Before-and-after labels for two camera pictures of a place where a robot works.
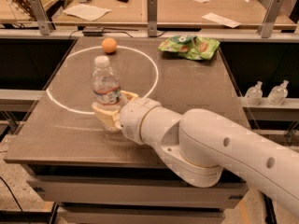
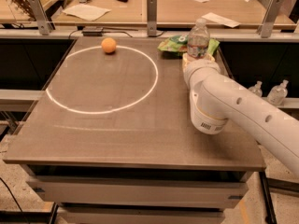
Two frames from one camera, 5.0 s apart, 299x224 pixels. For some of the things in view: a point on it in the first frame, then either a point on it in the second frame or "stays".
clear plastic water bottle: (106, 84) → (198, 40)
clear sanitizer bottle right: (277, 94) stays
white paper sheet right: (226, 21) stays
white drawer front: (136, 192) stays
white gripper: (131, 119) → (201, 65)
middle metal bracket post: (152, 17) stays
